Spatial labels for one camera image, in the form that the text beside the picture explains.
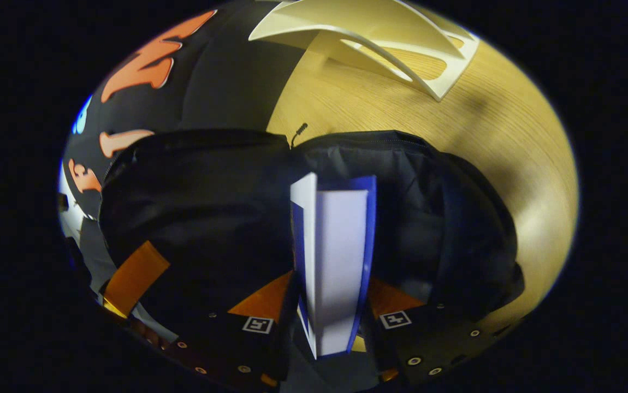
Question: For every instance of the black backdrop cloth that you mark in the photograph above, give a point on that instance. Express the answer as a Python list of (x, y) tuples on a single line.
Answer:
[(226, 82)]

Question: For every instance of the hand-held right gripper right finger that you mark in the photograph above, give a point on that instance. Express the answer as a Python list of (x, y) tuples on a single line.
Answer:
[(434, 344)]

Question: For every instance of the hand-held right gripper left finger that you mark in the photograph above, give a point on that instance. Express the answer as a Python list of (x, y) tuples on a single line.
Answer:
[(226, 349)]

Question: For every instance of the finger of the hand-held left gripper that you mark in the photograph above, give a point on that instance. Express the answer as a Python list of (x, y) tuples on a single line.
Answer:
[(136, 278)]

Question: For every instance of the blue cover book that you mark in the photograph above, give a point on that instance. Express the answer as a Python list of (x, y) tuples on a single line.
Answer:
[(336, 262)]

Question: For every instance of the white bookshelf rack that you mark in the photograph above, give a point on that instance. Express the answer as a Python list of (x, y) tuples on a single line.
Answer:
[(374, 22)]

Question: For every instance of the black schoolbag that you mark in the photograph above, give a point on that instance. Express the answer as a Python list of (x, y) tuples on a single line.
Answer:
[(210, 191)]

